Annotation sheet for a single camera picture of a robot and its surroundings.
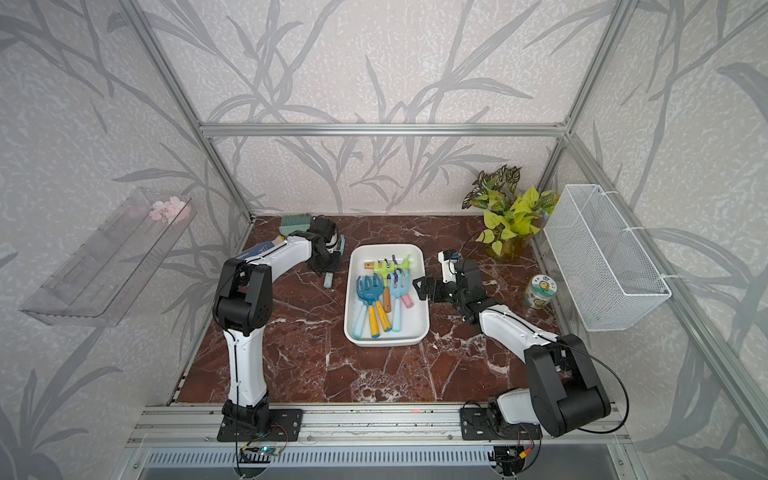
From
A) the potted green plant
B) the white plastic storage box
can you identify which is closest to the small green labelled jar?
the potted green plant

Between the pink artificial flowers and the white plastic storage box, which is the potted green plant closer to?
the white plastic storage box

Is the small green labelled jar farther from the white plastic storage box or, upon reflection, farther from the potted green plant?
the white plastic storage box

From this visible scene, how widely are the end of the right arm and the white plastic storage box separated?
0.05 meters

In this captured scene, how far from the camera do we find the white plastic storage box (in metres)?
0.87

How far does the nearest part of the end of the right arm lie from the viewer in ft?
2.18

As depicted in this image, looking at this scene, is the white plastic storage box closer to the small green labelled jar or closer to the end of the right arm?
the end of the right arm

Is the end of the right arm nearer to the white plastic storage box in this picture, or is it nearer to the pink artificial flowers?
the white plastic storage box

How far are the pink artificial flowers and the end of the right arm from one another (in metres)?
0.66

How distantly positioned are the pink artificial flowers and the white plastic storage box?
48 centimetres

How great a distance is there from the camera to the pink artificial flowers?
30.2 inches

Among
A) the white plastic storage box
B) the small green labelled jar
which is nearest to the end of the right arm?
the white plastic storage box
